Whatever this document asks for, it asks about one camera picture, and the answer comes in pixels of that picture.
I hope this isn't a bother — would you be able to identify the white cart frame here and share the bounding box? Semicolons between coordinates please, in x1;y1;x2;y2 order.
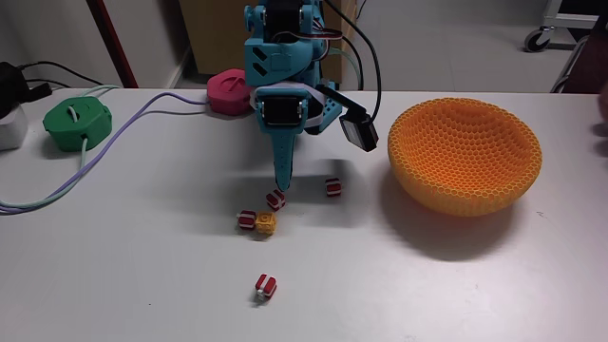
541;0;600;32

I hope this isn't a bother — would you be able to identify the thin servo wire bundle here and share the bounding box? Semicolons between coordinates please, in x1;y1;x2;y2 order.
270;27;344;62

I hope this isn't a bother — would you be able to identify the person's hand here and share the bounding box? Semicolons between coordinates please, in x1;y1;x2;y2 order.
597;80;608;123

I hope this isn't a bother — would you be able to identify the white plastic block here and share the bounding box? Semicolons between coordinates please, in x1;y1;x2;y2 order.
0;102;29;152

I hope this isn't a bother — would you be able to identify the thin black cable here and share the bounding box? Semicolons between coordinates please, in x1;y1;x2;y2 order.
18;60;104;86
26;78;72;90

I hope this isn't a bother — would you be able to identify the yellow cube piece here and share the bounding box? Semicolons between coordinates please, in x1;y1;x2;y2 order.
255;210;277;236

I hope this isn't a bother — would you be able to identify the green plastic hub box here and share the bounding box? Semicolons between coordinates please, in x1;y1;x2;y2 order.
42;96;114;153

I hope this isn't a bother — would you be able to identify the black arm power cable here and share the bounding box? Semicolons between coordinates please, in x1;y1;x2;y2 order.
339;35;366;91

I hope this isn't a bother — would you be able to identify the grey caster wheel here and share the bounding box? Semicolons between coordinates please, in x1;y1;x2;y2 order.
523;27;553;53

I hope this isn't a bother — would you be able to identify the white tape strap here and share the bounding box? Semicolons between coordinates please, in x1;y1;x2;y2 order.
249;81;329;129

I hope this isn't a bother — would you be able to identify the mint green arm cable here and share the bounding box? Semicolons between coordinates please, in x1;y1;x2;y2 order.
330;47;362;91

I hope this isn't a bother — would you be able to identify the black camera cable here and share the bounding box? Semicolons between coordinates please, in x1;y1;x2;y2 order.
322;0;384;123

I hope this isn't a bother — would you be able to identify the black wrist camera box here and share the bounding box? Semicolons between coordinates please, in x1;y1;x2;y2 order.
315;83;380;154

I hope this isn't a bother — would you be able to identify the yellow honeycomb basket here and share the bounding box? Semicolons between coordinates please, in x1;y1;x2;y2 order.
387;97;543;219

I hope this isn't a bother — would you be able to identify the purple cable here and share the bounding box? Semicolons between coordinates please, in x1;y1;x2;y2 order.
0;90;210;215

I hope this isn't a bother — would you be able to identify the black power adapter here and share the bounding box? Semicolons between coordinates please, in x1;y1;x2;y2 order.
0;61;53;120

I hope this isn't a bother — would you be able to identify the pink plastic hub box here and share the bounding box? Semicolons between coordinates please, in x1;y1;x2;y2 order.
206;68;260;117

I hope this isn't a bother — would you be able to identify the red metal pole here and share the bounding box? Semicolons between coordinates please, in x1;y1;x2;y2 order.
85;0;140;89

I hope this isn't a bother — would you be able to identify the dark chair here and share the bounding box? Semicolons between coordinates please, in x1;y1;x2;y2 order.
549;13;608;94

